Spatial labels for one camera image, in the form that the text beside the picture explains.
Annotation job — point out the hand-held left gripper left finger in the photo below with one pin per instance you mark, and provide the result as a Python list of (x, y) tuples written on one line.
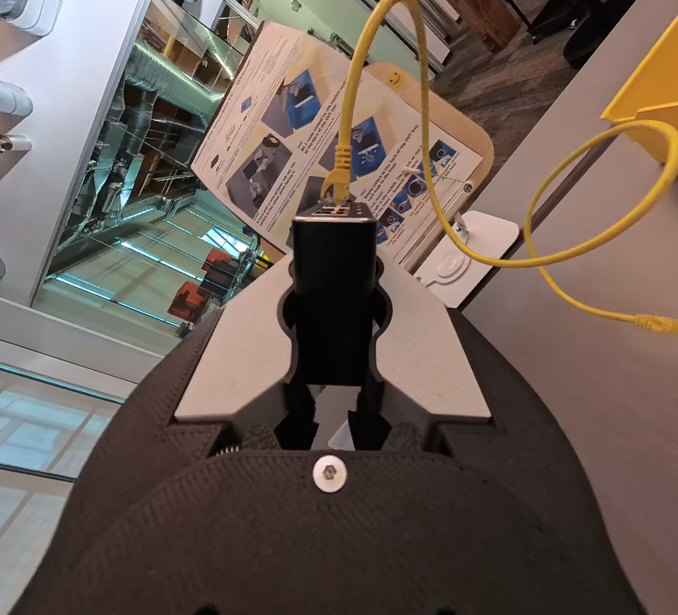
[(238, 361)]

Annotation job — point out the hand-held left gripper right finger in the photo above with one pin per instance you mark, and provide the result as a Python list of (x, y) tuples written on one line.
[(429, 361)]

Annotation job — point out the black ethernet switch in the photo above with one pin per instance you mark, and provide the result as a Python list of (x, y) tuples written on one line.
[(333, 297)]

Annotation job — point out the yellow plastic bin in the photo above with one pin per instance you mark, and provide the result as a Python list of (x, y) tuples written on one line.
[(651, 85)]

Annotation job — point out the white display stand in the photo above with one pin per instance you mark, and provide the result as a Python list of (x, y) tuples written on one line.
[(492, 239)]

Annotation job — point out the printed instruction sheet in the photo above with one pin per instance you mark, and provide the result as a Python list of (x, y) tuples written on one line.
[(275, 96)]

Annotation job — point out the black chair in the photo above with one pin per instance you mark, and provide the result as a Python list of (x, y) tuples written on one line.
[(614, 38)]

